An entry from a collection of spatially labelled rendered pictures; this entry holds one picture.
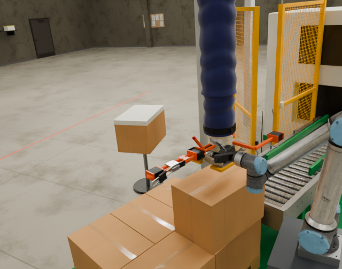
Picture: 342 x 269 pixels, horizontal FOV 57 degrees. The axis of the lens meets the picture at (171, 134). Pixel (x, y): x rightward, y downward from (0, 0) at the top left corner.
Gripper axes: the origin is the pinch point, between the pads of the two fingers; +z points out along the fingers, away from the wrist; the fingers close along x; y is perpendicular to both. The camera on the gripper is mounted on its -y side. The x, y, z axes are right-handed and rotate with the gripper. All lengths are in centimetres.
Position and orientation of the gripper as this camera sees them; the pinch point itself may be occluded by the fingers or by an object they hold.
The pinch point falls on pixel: (209, 149)
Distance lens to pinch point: 196.0
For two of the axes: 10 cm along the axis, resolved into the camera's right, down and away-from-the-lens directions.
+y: 7.4, -3.0, 6.1
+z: -6.7, -2.3, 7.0
